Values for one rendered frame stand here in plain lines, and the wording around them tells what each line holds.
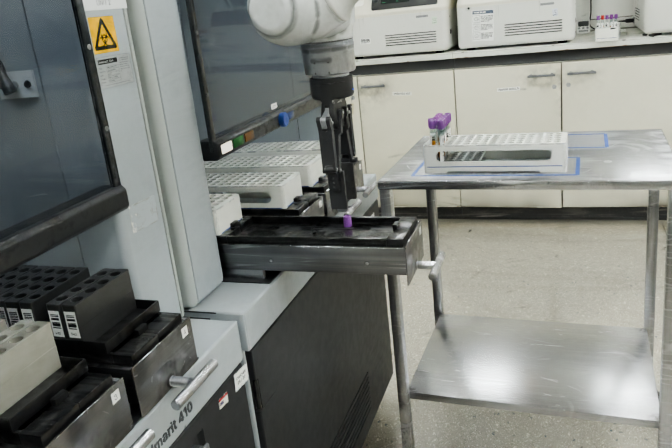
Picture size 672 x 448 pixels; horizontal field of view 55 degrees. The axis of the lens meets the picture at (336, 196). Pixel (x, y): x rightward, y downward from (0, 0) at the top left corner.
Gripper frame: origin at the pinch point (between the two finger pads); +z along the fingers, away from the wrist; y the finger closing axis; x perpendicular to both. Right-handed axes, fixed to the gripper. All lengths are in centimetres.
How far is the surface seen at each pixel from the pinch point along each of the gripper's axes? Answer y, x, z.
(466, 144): -29.4, 18.6, -0.3
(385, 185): -23.5, 1.5, 6.8
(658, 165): -32, 56, 6
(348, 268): 10.9, 3.3, 11.3
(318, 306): -8.1, -11.2, 28.8
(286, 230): 2.8, -11.1, 7.6
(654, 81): -225, 79, 18
